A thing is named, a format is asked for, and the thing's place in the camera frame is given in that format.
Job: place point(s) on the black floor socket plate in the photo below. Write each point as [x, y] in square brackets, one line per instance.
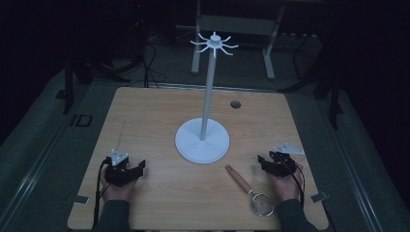
[83, 120]

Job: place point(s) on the white hook stand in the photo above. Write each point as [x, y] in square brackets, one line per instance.
[202, 141]

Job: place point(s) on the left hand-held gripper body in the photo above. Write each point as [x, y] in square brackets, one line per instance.
[116, 170]

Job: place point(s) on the white metal desk frame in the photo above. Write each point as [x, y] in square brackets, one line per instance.
[238, 24]

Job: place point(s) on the black metal stand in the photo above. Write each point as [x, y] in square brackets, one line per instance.
[335, 96]
[68, 90]

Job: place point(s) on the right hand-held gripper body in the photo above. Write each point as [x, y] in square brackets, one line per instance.
[281, 164]

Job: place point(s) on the person's right hand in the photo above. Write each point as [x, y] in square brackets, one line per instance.
[286, 187]

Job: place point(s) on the grey metal table bracket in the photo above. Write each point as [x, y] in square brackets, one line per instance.
[319, 197]
[80, 199]

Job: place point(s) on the person's left hand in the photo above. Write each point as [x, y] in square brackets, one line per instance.
[117, 192]

